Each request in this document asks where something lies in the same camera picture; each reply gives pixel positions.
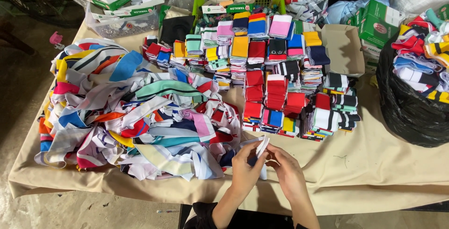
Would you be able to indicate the white fabric strip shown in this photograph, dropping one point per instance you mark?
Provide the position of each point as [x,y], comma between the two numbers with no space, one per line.
[261,148]

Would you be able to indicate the bicycle wheel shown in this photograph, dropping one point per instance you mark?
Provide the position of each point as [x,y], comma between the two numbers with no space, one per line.
[38,1]

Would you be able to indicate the colourful strips in black bag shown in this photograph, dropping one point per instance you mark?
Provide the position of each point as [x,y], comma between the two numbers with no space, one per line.
[421,60]

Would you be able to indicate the pink plastic tool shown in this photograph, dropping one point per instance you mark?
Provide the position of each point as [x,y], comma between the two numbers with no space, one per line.
[56,39]

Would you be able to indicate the light blue cloth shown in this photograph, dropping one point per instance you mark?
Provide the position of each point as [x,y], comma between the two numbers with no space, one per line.
[342,9]

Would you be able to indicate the white cardboard box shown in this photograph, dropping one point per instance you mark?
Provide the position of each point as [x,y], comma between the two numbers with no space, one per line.
[370,59]

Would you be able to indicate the black folded fabric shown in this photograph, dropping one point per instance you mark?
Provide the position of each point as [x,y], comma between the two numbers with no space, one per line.
[176,29]

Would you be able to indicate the clear plastic container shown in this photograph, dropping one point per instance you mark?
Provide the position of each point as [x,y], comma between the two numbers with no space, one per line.
[122,25]

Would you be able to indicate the green box corner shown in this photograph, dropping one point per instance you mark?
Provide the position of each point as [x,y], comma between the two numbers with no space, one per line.
[443,12]

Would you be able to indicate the person's black top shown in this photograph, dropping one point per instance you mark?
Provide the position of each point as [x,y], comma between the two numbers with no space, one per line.
[200,218]

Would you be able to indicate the large green cardboard box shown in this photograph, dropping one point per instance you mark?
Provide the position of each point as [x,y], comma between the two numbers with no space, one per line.
[379,23]

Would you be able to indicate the person's right hand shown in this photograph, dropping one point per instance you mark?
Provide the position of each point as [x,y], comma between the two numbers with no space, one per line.
[289,176]

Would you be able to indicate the heap of loose colourful strips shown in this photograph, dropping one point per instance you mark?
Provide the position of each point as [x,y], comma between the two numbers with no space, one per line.
[133,116]

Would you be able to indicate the small green cardboard box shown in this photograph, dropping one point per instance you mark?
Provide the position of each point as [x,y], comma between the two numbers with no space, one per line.
[356,16]

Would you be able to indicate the black plastic bag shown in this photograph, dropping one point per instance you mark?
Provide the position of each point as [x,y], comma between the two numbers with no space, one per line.
[407,116]

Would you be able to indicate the person's left hand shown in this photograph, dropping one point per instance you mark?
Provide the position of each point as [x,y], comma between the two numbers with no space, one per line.
[245,173]

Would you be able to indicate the pen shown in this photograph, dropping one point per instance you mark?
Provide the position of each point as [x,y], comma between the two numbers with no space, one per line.
[168,211]

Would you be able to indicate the white box with green label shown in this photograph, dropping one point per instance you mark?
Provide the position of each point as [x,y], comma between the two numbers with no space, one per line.
[228,8]

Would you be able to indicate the stacks of folded colourful strips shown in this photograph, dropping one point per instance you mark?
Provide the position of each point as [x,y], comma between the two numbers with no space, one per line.
[280,92]

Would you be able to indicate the beige tablecloth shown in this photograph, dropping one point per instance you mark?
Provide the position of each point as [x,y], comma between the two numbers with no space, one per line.
[350,173]

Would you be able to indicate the open brown cardboard box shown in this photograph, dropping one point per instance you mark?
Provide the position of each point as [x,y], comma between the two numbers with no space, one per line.
[345,50]

